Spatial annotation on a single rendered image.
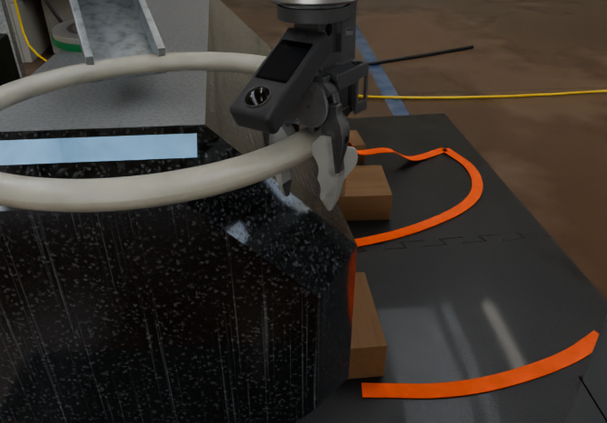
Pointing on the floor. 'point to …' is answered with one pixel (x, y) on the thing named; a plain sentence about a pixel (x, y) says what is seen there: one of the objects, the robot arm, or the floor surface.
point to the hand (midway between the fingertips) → (303, 195)
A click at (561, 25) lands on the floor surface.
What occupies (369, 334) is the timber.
